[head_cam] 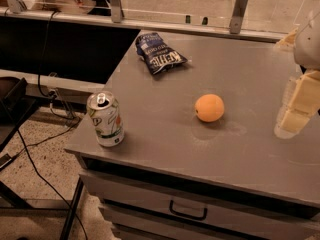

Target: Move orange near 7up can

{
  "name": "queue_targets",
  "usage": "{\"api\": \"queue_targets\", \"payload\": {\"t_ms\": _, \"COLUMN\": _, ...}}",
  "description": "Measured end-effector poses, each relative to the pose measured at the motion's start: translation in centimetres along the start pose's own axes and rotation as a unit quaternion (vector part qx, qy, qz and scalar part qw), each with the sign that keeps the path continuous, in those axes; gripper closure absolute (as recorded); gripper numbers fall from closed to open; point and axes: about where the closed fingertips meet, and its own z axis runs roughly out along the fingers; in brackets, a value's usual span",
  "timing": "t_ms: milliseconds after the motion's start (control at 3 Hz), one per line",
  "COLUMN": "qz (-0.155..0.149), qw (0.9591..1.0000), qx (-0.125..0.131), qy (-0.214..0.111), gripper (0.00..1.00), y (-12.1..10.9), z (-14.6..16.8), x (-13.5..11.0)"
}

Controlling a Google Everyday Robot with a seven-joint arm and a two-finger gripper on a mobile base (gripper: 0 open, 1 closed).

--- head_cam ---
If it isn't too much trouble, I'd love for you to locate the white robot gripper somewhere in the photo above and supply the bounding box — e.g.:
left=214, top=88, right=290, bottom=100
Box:
left=274, top=12, right=320, bottom=139

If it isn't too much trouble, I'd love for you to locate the orange fruit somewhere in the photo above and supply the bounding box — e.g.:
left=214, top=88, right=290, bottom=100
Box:
left=195, top=94, right=225, bottom=122

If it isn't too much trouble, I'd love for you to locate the white green 7up can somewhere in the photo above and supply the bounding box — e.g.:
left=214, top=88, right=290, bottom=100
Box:
left=87, top=91, right=124, bottom=147

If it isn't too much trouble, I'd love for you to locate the blue kettle chips bag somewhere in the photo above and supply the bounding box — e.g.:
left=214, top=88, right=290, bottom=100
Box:
left=135, top=32, right=187, bottom=75

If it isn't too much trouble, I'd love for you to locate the grey lower drawer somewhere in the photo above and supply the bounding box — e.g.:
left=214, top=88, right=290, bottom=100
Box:
left=98, top=202, right=254, bottom=240

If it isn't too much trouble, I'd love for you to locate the black table at left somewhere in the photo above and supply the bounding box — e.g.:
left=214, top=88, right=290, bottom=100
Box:
left=0, top=76, right=39, bottom=172

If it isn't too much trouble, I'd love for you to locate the metal bracket post right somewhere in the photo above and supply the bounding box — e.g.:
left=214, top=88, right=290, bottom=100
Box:
left=229, top=0, right=249, bottom=34

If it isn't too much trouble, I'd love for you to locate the grey drawer with black handle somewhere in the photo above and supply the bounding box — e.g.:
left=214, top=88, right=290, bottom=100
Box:
left=80, top=170, right=319, bottom=240

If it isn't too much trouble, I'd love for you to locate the black cable on floor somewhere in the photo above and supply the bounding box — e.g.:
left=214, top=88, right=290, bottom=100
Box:
left=16, top=10, right=89, bottom=240

